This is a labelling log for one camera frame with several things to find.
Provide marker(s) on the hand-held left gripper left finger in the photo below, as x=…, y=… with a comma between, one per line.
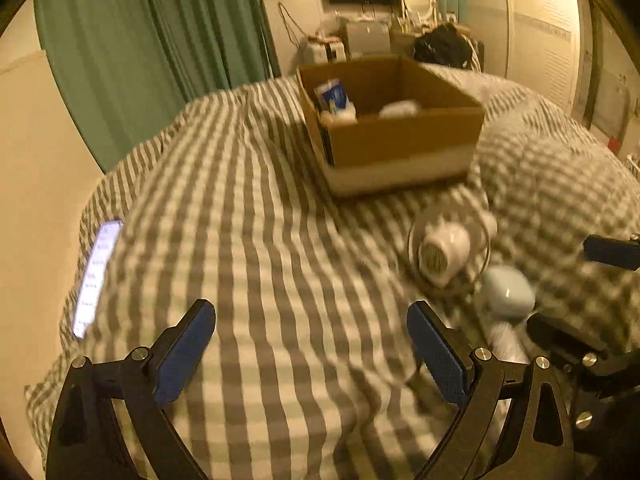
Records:
x=185, y=355

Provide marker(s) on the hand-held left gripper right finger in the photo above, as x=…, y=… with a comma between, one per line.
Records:
x=440, y=360

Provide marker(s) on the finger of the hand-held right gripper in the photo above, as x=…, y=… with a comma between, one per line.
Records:
x=612, y=251
x=555, y=335

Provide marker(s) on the light blue earbud case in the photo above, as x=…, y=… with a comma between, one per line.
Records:
x=507, y=292

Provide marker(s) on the brown cardboard box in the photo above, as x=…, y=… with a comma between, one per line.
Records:
x=400, y=145

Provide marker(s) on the white plastic tube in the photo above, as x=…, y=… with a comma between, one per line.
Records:
x=506, y=341

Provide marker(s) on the small white fan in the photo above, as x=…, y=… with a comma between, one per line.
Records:
x=442, y=255

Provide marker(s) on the lit smartphone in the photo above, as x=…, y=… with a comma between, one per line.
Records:
x=95, y=280

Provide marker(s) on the grey checked blanket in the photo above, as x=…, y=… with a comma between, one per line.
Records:
x=250, y=210

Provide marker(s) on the white wardrobe door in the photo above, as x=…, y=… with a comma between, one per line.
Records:
x=542, y=25

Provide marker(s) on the white rounded item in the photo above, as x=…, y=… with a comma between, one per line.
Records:
x=399, y=109

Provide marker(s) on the white crumpled item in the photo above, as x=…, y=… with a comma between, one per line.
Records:
x=340, y=116

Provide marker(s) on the black bag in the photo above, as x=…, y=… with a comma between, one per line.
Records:
x=440, y=45

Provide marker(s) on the blue and white packet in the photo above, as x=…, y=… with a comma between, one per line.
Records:
x=334, y=95

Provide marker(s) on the grey metal box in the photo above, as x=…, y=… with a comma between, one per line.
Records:
x=366, y=39

